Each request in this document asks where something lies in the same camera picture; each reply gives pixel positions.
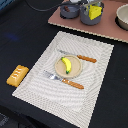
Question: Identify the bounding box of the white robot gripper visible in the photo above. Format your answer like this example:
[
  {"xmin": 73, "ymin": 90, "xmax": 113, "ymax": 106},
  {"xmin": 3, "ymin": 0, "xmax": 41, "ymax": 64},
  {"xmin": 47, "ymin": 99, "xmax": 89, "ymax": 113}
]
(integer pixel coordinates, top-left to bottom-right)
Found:
[{"xmin": 69, "ymin": 0, "xmax": 99, "ymax": 15}]

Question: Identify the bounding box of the yellow cheese wedge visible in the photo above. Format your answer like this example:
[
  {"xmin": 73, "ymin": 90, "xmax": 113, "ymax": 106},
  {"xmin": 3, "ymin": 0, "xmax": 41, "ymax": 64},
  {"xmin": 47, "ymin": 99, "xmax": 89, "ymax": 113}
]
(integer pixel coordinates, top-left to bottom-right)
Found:
[{"xmin": 89, "ymin": 6, "xmax": 102, "ymax": 20}]

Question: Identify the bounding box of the grey saucepan with handle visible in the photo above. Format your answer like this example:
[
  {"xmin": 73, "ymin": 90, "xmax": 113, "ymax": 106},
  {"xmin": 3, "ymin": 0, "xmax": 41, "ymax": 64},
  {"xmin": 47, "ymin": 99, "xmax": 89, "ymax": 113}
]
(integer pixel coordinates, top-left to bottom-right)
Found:
[{"xmin": 80, "ymin": 2, "xmax": 104, "ymax": 25}]

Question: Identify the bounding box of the grey pot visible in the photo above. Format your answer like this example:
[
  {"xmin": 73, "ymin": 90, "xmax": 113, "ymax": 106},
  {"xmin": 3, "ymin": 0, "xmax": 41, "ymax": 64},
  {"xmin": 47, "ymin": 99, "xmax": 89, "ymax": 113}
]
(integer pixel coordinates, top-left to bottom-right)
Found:
[{"xmin": 60, "ymin": 1, "xmax": 80, "ymax": 19}]

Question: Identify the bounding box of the brown toy sausage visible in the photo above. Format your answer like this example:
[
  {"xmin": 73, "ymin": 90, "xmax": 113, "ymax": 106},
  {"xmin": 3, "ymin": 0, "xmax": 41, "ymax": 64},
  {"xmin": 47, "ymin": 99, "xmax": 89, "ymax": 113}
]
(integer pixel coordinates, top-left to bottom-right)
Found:
[{"xmin": 64, "ymin": 5, "xmax": 71, "ymax": 12}]

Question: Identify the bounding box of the yellow toy banana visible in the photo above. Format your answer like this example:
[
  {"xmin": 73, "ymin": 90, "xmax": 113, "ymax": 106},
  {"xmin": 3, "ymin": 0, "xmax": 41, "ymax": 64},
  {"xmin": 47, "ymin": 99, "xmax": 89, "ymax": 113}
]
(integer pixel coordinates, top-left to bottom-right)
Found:
[{"xmin": 61, "ymin": 57, "xmax": 72, "ymax": 74}]

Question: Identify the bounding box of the yellow toy bread loaf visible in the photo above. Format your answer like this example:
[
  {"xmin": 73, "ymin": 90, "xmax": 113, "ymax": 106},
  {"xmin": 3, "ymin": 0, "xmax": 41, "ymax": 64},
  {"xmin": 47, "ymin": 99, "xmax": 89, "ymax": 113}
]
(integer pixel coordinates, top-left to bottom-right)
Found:
[{"xmin": 6, "ymin": 65, "xmax": 29, "ymax": 87}]

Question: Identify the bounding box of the beige bowl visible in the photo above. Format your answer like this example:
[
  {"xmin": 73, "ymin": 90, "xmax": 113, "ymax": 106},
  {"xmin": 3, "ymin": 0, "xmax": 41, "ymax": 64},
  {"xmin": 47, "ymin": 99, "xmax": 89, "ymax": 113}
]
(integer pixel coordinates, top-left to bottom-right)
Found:
[{"xmin": 116, "ymin": 4, "xmax": 128, "ymax": 30}]

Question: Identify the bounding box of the beige round plate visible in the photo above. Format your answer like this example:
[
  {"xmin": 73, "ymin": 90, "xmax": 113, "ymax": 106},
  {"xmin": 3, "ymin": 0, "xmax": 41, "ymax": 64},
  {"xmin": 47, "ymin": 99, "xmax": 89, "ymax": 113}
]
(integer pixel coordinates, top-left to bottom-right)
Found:
[{"xmin": 55, "ymin": 55, "xmax": 82, "ymax": 78}]

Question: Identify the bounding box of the white woven placemat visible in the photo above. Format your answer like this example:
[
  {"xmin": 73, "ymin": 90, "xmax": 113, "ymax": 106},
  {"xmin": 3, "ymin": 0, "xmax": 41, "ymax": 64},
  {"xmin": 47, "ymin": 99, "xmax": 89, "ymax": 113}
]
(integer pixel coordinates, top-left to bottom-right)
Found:
[{"xmin": 12, "ymin": 31, "xmax": 113, "ymax": 128}]

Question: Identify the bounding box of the knife with wooden handle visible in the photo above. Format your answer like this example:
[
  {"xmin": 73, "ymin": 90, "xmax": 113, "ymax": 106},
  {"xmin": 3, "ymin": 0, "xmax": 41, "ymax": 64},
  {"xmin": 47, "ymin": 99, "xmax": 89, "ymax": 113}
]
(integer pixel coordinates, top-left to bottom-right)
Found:
[{"xmin": 58, "ymin": 50, "xmax": 97, "ymax": 63}]

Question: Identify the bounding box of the fork with wooden handle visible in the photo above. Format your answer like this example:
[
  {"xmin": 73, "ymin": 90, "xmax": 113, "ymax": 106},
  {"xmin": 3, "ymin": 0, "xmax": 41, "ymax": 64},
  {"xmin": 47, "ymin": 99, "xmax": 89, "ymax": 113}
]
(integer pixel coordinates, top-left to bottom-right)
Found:
[{"xmin": 43, "ymin": 70, "xmax": 84, "ymax": 89}]

